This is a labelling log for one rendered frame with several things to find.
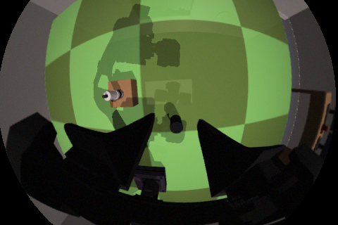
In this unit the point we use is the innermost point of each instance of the black marker cap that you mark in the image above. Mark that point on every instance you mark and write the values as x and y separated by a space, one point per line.
176 125

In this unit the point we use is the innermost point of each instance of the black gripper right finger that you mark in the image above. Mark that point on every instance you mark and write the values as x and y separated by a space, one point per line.
227 161

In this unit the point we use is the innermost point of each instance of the white marker with black band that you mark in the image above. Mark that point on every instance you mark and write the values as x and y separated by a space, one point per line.
114 94

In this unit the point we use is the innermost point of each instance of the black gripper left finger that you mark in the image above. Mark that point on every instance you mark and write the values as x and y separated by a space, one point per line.
122 149

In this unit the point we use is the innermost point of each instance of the brown block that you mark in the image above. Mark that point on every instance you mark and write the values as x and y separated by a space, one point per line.
129 89

